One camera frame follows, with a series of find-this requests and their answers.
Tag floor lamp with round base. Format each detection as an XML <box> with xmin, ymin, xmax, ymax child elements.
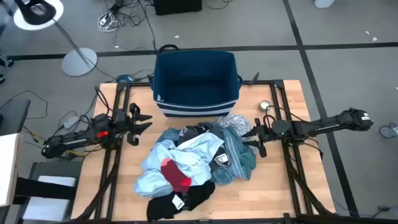
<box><xmin>12</xmin><ymin>0</ymin><xmax>98</xmax><ymax>77</ymax></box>

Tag black metal table frame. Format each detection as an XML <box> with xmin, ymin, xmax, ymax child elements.
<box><xmin>74</xmin><ymin>79</ymin><xmax>336</xmax><ymax>224</ymax></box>

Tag yellow cable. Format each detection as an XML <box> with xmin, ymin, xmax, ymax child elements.
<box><xmin>21</xmin><ymin>126</ymin><xmax>85</xmax><ymax>157</ymax></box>

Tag navy white-striped fabric basket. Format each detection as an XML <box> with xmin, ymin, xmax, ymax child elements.
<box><xmin>151</xmin><ymin>44</ymin><xmax>243</xmax><ymax>118</ymax></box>

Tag white grey patterned garment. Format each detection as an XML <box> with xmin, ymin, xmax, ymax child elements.
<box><xmin>216</xmin><ymin>113</ymin><xmax>254</xmax><ymax>138</ymax></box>

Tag small round metal tin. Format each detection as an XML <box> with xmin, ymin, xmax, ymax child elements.
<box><xmin>258</xmin><ymin>100</ymin><xmax>272</xmax><ymax>113</ymax></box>

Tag grey caster wheel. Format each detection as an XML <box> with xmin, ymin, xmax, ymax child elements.
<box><xmin>379</xmin><ymin>122</ymin><xmax>398</xmax><ymax>139</ymax></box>

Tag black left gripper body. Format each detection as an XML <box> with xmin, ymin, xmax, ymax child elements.
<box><xmin>115</xmin><ymin>103</ymin><xmax>141</xmax><ymax>146</ymax></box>

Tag blue cable coil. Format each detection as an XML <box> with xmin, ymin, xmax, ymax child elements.
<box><xmin>116</xmin><ymin>73</ymin><xmax>134</xmax><ymax>83</ymax></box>

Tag black flat panel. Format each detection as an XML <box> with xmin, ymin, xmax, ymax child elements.
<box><xmin>0</xmin><ymin>98</ymin><xmax>31</xmax><ymax>137</ymax></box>

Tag black white-printed garment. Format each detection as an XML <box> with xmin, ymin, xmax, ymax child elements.
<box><xmin>176</xmin><ymin>123</ymin><xmax>233</xmax><ymax>169</ymax></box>

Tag black garment with white label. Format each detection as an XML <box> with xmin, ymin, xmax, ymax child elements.
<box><xmin>146</xmin><ymin>181</ymin><xmax>216</xmax><ymax>222</ymax></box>

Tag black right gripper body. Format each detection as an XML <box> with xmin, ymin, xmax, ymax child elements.
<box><xmin>254</xmin><ymin>117</ymin><xmax>274</xmax><ymax>158</ymax></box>

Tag red garment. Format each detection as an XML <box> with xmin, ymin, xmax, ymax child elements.
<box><xmin>160</xmin><ymin>158</ymin><xmax>193</xmax><ymax>193</ymax></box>

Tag long black floor cable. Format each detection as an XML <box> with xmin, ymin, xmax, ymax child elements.
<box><xmin>136</xmin><ymin>0</ymin><xmax>158</xmax><ymax>52</ymax></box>

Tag white object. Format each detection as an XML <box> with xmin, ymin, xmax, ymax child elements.
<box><xmin>313</xmin><ymin>0</ymin><xmax>335</xmax><ymax>9</ymax></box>

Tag black clamp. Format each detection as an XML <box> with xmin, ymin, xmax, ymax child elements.
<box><xmin>248</xmin><ymin>71</ymin><xmax>261</xmax><ymax>85</ymax></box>

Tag black box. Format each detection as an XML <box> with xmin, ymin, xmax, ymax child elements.
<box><xmin>153</xmin><ymin>0</ymin><xmax>203</xmax><ymax>16</ymax></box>

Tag black plug with cable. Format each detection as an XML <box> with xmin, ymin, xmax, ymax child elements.
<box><xmin>371</xmin><ymin>205</ymin><xmax>398</xmax><ymax>218</ymax></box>

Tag white cable bundle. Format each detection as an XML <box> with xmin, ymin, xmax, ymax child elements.
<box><xmin>97</xmin><ymin>11</ymin><xmax>121</xmax><ymax>33</ymax></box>

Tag grey power brick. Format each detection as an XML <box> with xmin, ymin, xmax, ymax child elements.
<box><xmin>62</xmin><ymin>114</ymin><xmax>80</xmax><ymax>130</ymax></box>

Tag blue striped shirt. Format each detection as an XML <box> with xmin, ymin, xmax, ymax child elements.
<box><xmin>155</xmin><ymin>121</ymin><xmax>258</xmax><ymax>187</ymax></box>

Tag light blue shirt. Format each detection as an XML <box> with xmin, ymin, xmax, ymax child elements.
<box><xmin>134</xmin><ymin>132</ymin><xmax>224</xmax><ymax>198</ymax></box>

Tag dark grey cart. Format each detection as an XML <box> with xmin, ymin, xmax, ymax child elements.
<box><xmin>12</xmin><ymin>161</ymin><xmax>83</xmax><ymax>224</ymax></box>

